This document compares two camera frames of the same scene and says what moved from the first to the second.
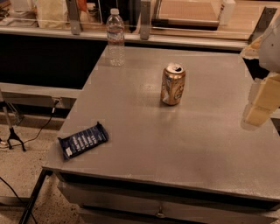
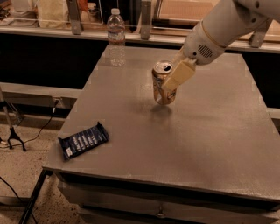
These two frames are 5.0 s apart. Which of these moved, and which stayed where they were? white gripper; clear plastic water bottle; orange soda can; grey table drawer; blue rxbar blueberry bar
Moved: orange soda can; white gripper
Stayed: grey table drawer; clear plastic water bottle; blue rxbar blueberry bar
